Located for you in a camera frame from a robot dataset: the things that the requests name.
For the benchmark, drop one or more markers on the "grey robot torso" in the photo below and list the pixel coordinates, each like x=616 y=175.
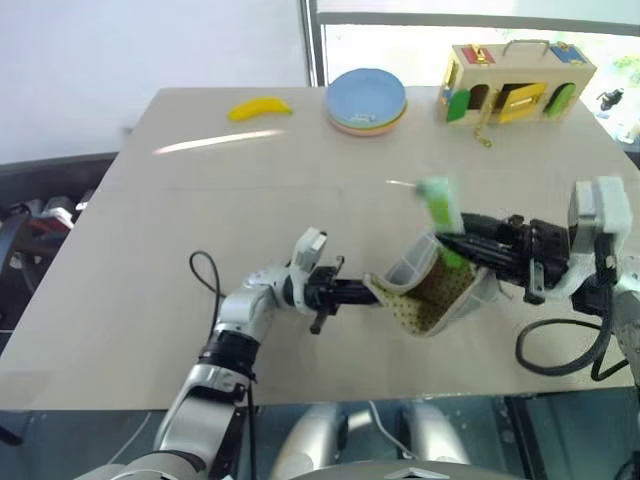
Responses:
x=410 y=472

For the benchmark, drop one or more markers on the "grey window frame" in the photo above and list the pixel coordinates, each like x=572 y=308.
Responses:
x=311 y=42

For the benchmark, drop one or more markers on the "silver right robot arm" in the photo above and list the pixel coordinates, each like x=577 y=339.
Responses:
x=631 y=310

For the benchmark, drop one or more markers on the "yellow toy banana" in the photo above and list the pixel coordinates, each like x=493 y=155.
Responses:
x=259 y=108

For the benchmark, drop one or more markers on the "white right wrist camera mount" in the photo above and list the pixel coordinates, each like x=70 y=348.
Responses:
x=607 y=205

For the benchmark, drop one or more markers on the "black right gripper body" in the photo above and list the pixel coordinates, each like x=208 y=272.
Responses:
x=537 y=250

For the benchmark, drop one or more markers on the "wooden lock box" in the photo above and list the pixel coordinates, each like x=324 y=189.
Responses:
x=525 y=72

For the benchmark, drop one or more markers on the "silver robot leg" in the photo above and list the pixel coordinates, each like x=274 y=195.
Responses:
x=435 y=432
x=310 y=440

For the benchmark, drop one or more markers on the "blue plate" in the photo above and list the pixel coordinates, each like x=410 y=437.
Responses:
x=365 y=94

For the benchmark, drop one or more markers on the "polka dot zipper pouch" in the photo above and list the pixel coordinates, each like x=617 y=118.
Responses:
x=430 y=295

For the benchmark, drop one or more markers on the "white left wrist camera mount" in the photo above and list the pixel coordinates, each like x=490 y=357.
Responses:
x=310 y=247

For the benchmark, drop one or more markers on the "silver left robot leg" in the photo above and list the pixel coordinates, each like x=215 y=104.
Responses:
x=310 y=440

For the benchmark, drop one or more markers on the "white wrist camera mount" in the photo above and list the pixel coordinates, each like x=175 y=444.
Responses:
x=607 y=205
x=310 y=247

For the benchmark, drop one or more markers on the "green marker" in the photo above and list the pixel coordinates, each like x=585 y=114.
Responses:
x=441 y=205

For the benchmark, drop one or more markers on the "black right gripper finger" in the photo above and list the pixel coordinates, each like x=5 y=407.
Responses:
x=477 y=252
x=482 y=226

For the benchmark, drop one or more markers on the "green plate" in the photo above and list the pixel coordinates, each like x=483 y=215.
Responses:
x=399 y=118

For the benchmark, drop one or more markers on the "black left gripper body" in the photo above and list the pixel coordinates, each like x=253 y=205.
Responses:
x=322 y=292

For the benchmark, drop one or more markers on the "pink plate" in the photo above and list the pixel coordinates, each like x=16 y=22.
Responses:
x=367 y=132

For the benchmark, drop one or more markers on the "small black device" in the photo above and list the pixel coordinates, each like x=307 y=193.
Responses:
x=611 y=98

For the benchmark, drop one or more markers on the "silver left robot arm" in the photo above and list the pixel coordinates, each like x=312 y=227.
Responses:
x=240 y=305

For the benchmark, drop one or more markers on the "silver right robot leg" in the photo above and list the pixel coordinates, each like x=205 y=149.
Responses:
x=435 y=432

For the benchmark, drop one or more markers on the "red and white box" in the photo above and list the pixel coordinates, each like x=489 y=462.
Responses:
x=52 y=217

